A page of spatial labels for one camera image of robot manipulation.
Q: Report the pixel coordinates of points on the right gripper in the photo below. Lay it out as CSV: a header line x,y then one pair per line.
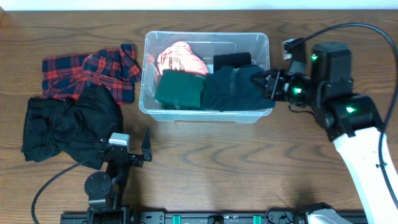
x,y
278,91

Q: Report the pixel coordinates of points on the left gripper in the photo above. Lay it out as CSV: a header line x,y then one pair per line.
x,y
131,157

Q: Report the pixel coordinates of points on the dark navy garment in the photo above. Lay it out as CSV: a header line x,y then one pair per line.
x,y
231,89

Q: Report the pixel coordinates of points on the black garment with strap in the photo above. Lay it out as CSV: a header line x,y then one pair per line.
x,y
235,60

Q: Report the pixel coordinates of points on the dark green garment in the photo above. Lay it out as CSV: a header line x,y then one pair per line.
x,y
180,90

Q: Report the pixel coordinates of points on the pink shirt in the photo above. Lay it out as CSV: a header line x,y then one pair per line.
x,y
180,57

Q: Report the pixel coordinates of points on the red navy plaid shirt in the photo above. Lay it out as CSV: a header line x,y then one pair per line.
x,y
69,75

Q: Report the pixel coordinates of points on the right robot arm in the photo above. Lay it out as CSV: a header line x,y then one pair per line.
x,y
352,122

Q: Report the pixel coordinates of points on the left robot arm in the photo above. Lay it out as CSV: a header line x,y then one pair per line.
x,y
105,189

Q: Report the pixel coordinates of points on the clear plastic storage bin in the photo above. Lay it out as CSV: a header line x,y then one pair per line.
x,y
205,45

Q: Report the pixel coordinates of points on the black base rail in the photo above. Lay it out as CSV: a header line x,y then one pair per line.
x,y
159,217

